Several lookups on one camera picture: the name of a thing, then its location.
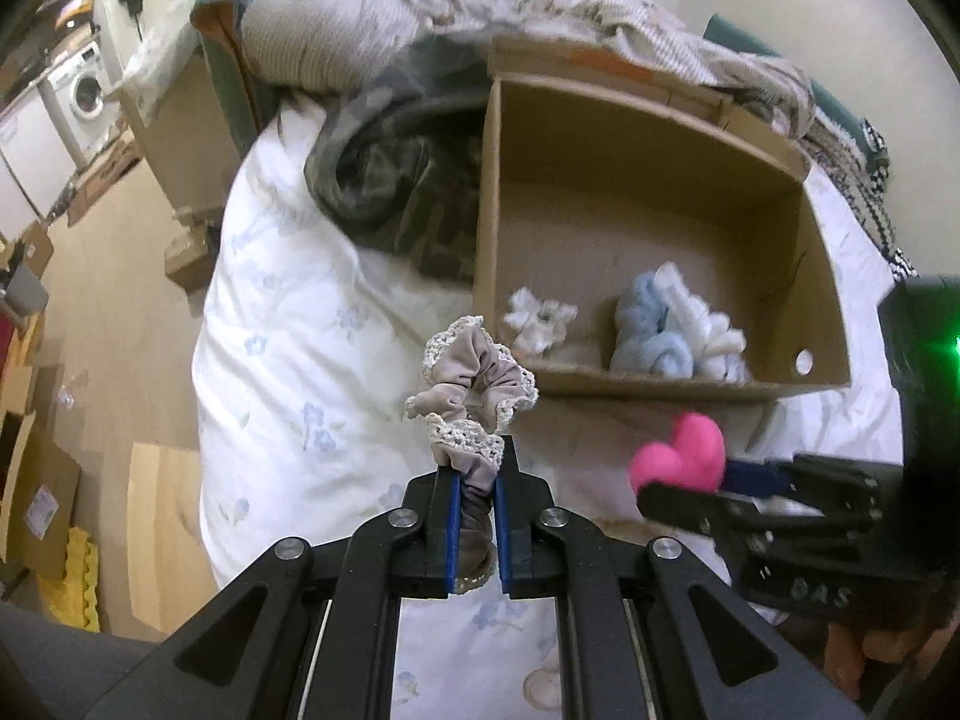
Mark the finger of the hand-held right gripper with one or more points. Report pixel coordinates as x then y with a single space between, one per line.
682 506
757 476

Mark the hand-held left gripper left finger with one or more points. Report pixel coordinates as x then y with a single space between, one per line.
452 532

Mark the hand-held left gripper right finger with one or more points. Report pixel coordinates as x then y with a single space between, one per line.
504 532

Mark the pink heart plush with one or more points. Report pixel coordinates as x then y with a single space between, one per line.
679 454

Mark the beige lace-trimmed scrunchie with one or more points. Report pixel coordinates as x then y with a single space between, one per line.
476 382

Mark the white fluffy scrunchie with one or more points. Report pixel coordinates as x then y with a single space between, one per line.
538 319
716 330

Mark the light blue fluffy scrunchie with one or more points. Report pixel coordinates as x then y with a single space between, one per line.
649 337

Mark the brown cardboard box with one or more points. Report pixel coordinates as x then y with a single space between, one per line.
645 225

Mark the person's right hand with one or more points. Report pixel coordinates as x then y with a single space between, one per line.
874 649

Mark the white bear print bedsheet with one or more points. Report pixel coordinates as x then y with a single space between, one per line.
300 330

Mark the large flat cardboard sheet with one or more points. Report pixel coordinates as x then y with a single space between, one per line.
169 540

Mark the striped knitted blanket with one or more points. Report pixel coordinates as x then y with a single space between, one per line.
870 187

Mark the dark patterned cloth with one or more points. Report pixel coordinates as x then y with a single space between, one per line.
397 180

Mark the small cardboard box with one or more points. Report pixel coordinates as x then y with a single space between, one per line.
193 255

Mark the yellow foam tray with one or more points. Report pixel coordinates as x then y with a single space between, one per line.
75 581

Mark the person's grey trouser leg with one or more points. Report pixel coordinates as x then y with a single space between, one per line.
67 667

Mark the labelled cardboard box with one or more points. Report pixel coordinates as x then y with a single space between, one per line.
37 487

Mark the teal pillow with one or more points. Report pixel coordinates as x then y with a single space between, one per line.
772 52

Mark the beige bedside cabinet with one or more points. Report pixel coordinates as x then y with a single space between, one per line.
187 135

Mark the crumpled floral quilt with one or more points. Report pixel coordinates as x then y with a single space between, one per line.
615 11

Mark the flattened cardboard piece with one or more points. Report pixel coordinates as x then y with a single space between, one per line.
105 180

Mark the white textured pillow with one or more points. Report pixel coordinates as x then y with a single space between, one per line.
307 34

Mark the green orange cushion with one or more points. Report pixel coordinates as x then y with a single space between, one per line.
225 37

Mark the white low cabinet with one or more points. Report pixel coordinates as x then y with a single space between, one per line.
30 154

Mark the white washing machine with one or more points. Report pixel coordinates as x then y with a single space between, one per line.
79 94

